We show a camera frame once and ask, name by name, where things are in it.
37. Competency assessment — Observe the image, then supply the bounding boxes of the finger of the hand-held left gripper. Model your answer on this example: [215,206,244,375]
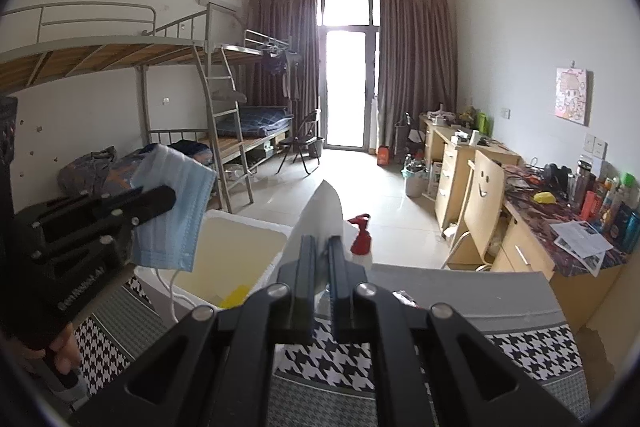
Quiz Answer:
[87,184,177,229]

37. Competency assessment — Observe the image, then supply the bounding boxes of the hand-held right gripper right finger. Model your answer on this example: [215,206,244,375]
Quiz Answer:
[327,237,583,427]

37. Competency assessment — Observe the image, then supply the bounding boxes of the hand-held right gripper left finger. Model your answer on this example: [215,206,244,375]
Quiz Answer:
[70,234,318,427]

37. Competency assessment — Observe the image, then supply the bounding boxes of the blue face mask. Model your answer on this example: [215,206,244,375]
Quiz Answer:
[131,144,218,308]

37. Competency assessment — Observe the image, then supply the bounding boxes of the white face mask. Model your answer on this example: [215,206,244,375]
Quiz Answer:
[282,179,361,298]

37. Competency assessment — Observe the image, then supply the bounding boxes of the yellow foam fruit net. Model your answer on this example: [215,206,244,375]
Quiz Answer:
[220,287,249,309]

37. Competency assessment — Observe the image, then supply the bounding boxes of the white foam box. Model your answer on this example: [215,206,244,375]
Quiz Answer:
[132,209,293,323]

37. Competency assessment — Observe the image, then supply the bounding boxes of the person's left hand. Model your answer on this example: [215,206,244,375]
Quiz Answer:
[20,321,82,376]

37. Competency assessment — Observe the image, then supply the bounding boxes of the white pump bottle red cap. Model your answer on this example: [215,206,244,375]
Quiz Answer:
[347,213,374,270]

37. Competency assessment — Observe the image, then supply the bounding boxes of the dark printed cloth bundle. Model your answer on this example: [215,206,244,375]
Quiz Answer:
[57,147,119,196]

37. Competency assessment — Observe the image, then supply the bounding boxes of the white waste bin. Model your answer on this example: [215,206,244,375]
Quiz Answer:
[404,167,431,198]

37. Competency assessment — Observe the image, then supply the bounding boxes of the black folding chair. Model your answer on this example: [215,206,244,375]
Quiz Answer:
[277,109,326,178]

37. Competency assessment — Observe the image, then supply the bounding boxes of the blue bedding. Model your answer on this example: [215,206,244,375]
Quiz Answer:
[217,106,294,138]

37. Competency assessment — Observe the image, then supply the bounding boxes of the small metal bunk bed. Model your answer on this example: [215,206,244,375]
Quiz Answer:
[220,29,302,188]

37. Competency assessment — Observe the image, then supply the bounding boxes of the wooden desk with drawers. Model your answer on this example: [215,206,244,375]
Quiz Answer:
[419,114,521,233]

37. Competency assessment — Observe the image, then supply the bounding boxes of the wooden smiley face chair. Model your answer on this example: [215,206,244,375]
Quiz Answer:
[440,150,506,270]

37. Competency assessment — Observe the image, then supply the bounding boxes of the large metal bunk bed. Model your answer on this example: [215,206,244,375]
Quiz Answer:
[0,3,251,218]

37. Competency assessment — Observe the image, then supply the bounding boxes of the hanging dark clothes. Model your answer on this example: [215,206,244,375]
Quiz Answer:
[260,49,302,100]

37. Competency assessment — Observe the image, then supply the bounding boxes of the houndstooth tablecloth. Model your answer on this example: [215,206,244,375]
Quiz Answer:
[75,262,591,427]

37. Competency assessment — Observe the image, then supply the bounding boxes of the wooden desk with patterned cover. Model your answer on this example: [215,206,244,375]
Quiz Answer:
[492,167,637,333]

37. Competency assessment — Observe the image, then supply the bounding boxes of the glass balcony door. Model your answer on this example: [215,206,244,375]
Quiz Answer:
[317,0,381,152]

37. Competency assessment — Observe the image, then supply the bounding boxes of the brown curtain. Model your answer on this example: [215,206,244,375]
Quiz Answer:
[377,0,458,154]
[245,0,321,132]

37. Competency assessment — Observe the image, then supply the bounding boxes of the printed papers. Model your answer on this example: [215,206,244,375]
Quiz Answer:
[550,219,614,276]

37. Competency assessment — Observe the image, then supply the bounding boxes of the group of toiletry bottles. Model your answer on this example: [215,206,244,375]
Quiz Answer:
[570,159,640,253]

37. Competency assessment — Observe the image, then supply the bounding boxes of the white wall switch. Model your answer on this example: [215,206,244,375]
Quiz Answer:
[584,133,607,158]

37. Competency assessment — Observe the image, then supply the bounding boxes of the cartoon wall picture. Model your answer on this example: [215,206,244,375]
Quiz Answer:
[554,67,591,126]

